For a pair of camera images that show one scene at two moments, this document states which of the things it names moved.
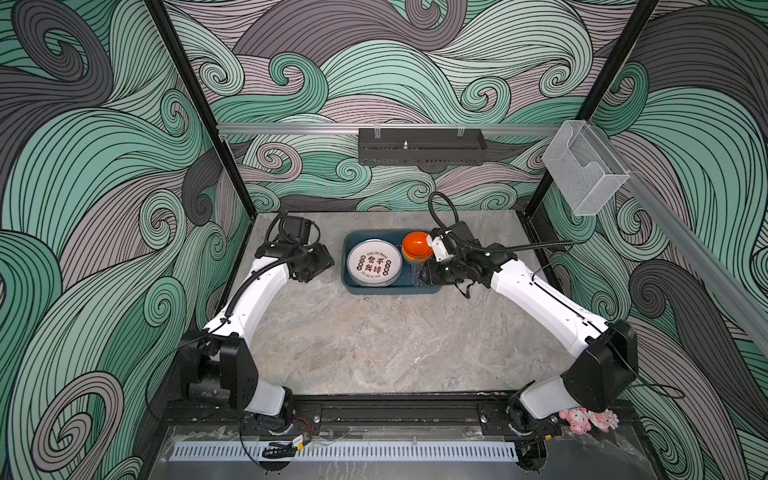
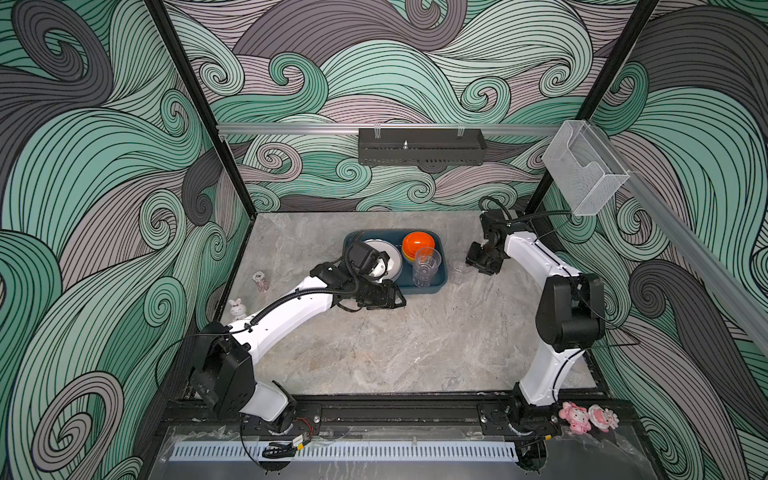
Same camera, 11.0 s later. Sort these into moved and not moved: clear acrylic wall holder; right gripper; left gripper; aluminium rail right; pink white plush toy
Moved: left gripper; right gripper
Not moved: pink white plush toy; clear acrylic wall holder; aluminium rail right
